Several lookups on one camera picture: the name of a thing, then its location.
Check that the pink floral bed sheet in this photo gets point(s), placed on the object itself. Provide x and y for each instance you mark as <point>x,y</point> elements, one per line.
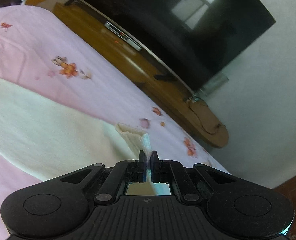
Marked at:
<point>39,53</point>

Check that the silver set-top box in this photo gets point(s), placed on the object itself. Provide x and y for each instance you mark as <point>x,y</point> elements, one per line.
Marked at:
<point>123,36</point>

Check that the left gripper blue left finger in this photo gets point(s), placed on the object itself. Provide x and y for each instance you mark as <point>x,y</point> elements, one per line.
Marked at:
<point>120,177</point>

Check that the brown wooden tv cabinet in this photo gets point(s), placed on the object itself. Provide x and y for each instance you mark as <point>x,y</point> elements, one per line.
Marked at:
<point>144,71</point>

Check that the glass cylinder table lamp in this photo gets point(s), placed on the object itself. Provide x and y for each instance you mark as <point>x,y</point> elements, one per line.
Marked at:
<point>216,82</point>

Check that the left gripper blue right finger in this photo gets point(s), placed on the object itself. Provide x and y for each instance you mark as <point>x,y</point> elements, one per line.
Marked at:
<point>175,175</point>

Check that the cream white knit sweater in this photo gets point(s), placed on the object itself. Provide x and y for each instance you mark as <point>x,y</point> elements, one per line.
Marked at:
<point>46,139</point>

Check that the large black curved television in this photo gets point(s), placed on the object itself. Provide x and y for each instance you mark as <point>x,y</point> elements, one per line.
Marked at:
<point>195,39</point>

